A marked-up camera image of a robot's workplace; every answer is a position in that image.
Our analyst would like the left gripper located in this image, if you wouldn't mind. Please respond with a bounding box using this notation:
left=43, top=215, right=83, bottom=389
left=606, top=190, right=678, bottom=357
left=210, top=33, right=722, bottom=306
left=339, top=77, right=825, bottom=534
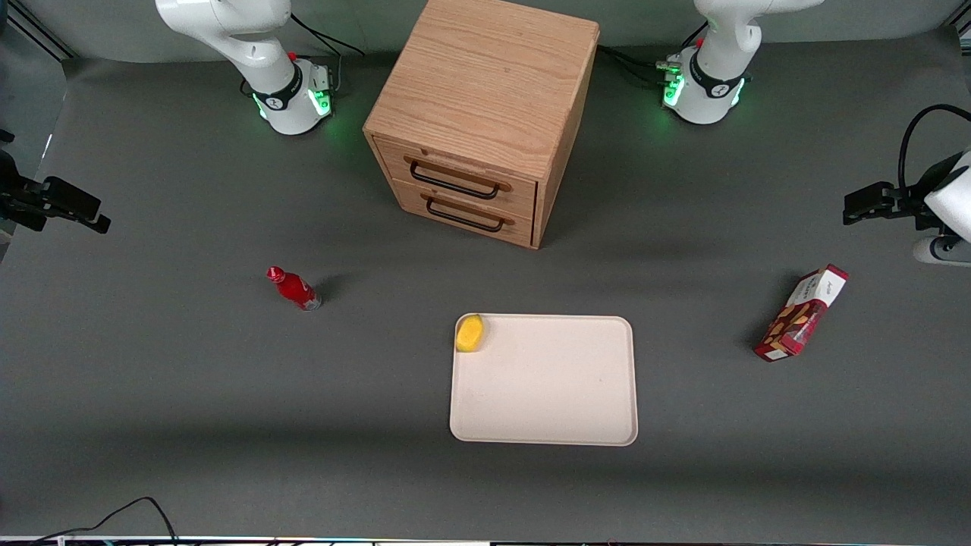
left=843, top=149, right=971, bottom=245

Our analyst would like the black right arm base cable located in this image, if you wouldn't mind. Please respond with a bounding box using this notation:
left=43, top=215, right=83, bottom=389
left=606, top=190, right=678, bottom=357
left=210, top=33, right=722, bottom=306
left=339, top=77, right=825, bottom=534
left=290, top=11, right=366, bottom=98

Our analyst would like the black arm base cable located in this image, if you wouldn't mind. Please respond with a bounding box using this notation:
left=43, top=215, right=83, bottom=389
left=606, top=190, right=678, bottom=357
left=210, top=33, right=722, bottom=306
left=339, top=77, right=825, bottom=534
left=290, top=11, right=366, bottom=98
left=598, top=21, right=709, bottom=90

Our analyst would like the black left arm base cable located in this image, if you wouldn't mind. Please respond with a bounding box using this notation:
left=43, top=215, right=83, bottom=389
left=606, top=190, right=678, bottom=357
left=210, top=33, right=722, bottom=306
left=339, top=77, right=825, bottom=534
left=598, top=21, right=709, bottom=90

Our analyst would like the yellow lemon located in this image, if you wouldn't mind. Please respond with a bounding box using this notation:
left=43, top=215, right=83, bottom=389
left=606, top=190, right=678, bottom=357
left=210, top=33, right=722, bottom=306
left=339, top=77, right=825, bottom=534
left=455, top=313, right=486, bottom=354

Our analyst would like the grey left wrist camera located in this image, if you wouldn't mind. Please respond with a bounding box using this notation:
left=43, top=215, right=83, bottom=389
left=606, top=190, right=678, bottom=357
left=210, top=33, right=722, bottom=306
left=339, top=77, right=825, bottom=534
left=913, top=235, right=971, bottom=268

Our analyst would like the red cookie box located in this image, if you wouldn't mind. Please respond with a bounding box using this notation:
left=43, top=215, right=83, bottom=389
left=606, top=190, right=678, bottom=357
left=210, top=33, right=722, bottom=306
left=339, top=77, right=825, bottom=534
left=753, top=263, right=850, bottom=362

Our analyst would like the wooden drawer front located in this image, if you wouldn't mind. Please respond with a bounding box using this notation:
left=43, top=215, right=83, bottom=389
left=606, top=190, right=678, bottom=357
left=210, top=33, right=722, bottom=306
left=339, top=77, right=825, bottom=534
left=373, top=136, right=539, bottom=222
left=392, top=180, right=535, bottom=249

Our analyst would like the red plastic bottle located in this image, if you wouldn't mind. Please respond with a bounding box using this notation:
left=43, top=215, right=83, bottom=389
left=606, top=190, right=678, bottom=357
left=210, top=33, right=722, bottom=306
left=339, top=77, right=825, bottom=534
left=266, top=265, right=323, bottom=312

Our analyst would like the beige rectangular tray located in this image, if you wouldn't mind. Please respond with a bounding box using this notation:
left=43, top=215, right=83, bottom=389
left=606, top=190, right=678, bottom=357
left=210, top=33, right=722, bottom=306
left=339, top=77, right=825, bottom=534
left=449, top=313, right=639, bottom=447

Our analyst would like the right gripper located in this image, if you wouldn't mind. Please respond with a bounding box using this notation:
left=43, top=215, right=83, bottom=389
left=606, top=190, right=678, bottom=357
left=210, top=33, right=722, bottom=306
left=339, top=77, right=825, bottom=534
left=0, top=149, right=112, bottom=234

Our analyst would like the black looped gripper cable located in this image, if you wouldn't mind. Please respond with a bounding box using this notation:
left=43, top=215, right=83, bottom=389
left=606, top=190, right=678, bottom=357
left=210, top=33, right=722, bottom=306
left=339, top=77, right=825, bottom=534
left=897, top=104, right=971, bottom=192

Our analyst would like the wooden drawer cabinet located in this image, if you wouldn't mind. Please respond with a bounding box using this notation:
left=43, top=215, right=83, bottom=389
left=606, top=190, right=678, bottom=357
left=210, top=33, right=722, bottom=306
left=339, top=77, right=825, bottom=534
left=363, top=0, right=601, bottom=250

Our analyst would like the black metal drawer handle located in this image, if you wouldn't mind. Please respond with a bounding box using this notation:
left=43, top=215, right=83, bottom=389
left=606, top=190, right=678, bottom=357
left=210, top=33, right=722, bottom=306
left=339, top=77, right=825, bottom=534
left=403, top=155, right=512, bottom=201
left=420, top=193, right=515, bottom=234

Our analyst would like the thin black table-edge cable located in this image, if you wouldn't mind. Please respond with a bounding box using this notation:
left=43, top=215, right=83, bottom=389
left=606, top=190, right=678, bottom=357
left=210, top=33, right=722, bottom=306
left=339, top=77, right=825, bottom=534
left=29, top=496, right=180, bottom=546

